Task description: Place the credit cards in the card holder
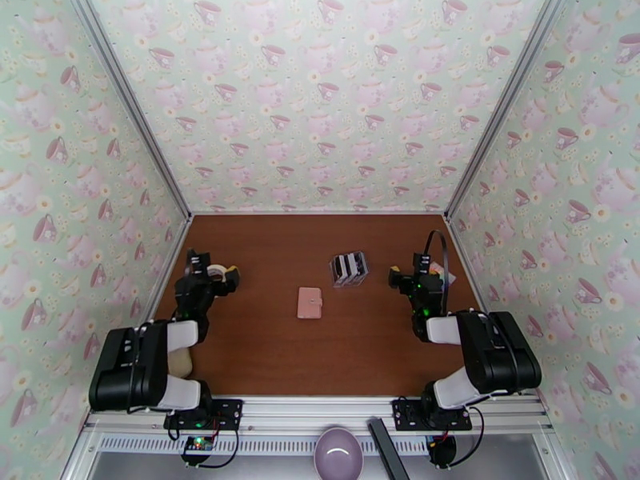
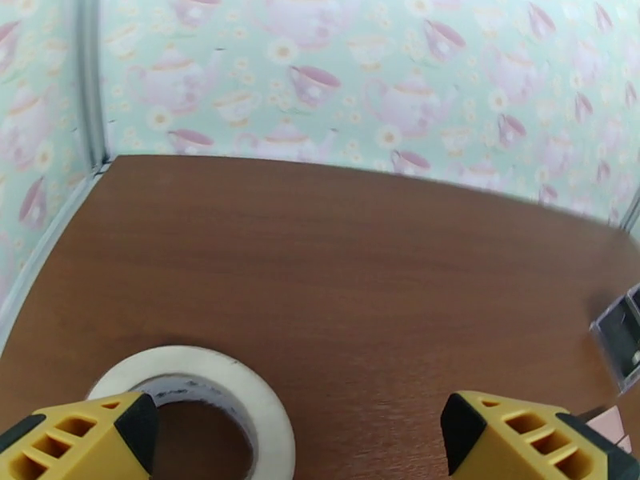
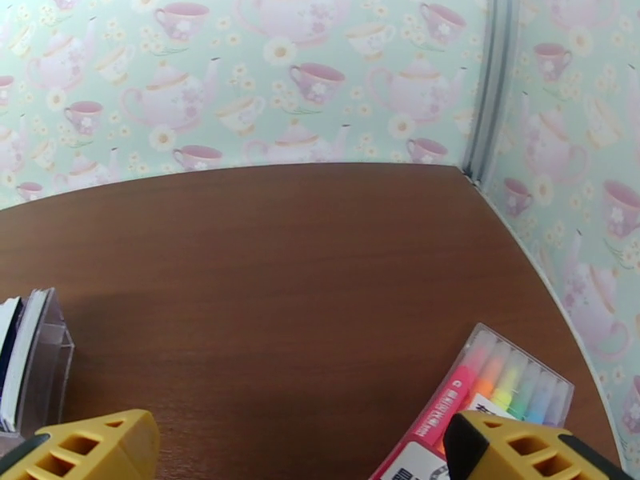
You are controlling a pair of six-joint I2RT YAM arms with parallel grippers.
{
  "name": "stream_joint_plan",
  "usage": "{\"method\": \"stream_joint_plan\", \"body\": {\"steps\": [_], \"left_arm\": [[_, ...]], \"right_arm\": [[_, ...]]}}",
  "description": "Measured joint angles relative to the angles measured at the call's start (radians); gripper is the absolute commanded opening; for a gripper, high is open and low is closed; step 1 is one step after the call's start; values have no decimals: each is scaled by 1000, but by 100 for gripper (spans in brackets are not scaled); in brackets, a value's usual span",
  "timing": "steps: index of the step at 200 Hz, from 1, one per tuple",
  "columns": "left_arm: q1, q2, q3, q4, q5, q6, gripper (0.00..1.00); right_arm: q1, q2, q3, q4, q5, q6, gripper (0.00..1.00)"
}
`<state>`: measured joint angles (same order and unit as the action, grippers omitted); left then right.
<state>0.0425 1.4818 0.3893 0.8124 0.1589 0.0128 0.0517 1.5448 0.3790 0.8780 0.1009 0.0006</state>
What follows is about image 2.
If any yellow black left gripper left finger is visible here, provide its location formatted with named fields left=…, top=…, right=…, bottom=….
left=0, top=390, right=161, bottom=480

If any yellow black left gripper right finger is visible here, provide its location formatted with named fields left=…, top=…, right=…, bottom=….
left=439, top=390, right=640, bottom=480

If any white masking tape roll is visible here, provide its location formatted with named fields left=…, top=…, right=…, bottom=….
left=85, top=344, right=297, bottom=480

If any thin aluminium side rail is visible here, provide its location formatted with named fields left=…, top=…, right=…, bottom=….
left=0, top=162, right=110, bottom=347

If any aluminium frame post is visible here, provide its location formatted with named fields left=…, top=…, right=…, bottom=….
left=74, top=0, right=110, bottom=170
left=618, top=187, right=640, bottom=230

